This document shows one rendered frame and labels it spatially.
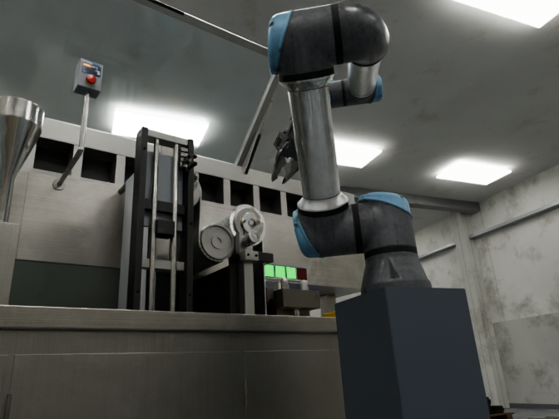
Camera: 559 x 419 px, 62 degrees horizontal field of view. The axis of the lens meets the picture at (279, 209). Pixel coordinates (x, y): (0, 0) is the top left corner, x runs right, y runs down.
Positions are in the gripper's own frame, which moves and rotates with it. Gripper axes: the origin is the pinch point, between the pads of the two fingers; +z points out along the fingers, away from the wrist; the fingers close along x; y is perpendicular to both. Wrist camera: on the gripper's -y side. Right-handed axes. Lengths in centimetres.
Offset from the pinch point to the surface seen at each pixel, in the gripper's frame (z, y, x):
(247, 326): 21, -45, 22
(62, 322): 21, -45, 64
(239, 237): 21.0, -4.3, 8.1
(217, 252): 26.9, -5.7, 14.1
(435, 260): 299, 498, -875
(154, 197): 11.1, -6.5, 40.4
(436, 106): -28, 341, -427
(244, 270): 27.3, -13.7, 7.0
